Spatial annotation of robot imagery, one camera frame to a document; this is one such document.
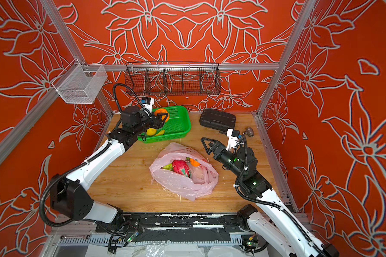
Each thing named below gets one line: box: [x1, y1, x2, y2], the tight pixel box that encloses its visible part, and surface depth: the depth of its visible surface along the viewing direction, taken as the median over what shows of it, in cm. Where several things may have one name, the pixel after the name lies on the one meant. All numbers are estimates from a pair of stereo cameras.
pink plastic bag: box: [149, 141, 219, 201], surface depth 80 cm
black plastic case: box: [199, 108, 237, 133], surface depth 109 cm
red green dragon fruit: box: [160, 159, 192, 179], surface depth 85 cm
